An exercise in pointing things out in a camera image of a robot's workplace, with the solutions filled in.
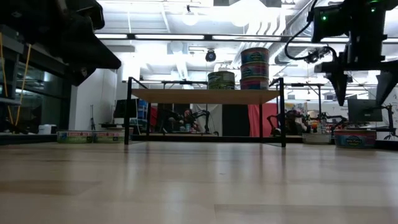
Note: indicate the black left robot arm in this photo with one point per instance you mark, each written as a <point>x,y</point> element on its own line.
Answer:
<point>25,25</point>

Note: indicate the wooden shelf black metal frame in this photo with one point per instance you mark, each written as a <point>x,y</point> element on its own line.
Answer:
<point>205,96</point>

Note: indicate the black background rig frame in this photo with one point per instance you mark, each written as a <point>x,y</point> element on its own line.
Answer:
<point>319,102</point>

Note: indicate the green label albacore tuna can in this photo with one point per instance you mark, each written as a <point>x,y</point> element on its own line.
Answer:
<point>221,76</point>
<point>221,85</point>

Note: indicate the dark background monitor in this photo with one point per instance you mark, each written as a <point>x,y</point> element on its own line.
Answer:
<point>364,110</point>
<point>124,109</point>

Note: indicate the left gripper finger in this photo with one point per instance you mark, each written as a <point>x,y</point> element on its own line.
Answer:
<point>93,59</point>

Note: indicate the blue bin stack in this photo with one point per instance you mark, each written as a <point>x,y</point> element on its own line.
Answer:
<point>142,112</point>

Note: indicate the black track spotlight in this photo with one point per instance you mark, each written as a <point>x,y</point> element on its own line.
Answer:
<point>317,55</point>

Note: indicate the black dome ceiling camera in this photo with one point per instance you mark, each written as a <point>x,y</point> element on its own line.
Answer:
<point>210,56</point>

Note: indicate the thin black stand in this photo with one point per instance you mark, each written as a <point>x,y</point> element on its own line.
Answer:
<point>92,118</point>

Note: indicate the colourful floral banner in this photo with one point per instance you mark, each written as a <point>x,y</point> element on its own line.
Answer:
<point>297,109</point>

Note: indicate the red curtain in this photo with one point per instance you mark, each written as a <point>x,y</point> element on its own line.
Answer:
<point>269,119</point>

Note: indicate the black background panel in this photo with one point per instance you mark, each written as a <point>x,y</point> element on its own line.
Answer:
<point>234,119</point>

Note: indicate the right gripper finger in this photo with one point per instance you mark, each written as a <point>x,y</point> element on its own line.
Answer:
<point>385,85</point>
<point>338,85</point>

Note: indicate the white curtain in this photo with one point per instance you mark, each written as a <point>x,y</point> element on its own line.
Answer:
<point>214,118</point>

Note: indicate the small white box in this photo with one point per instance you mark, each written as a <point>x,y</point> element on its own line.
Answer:
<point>46,129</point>

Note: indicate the black metal table frame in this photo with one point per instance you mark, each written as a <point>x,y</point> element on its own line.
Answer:
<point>18,139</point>

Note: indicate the overhead light bar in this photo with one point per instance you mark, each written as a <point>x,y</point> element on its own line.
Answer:
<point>208,37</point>

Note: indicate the person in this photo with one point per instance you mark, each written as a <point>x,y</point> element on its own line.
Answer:
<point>187,115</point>

